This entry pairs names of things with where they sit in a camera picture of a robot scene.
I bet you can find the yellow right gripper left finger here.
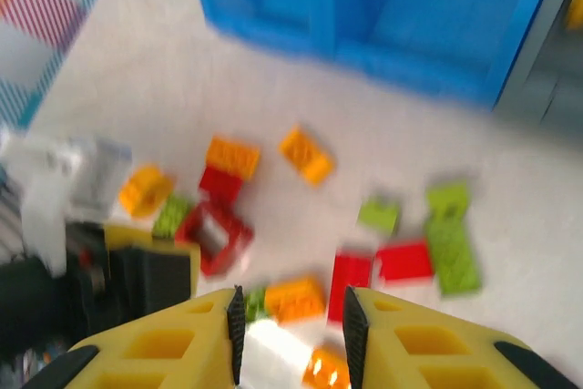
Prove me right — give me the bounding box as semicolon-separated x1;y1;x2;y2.
26;285;247;389

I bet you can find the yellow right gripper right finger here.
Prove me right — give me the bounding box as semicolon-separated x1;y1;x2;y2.
342;286;582;389

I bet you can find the green lego brick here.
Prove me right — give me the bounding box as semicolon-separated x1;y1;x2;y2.
356;196;403;239
243;287;271;322
151;194;193;241

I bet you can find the red lego brick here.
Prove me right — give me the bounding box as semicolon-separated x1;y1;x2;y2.
373;239;435;284
199;166;246;209
326;251;375;322

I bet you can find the red lego window frame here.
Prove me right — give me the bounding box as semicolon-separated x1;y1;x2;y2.
175;200;255;277

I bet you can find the yellow-orange lego brick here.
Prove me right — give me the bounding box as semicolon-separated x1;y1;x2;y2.
277;126;337;186
262;275;328;325
118;163;178;218
205;135;261;179
301;346;353;389

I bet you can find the long green lego ramp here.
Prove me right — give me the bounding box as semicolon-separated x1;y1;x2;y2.
424;180;483;297

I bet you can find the grey plastic bin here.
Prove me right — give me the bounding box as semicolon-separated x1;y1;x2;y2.
491;0;583;128

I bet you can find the yellow lego window frame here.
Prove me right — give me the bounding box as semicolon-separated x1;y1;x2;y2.
564;0;583;30

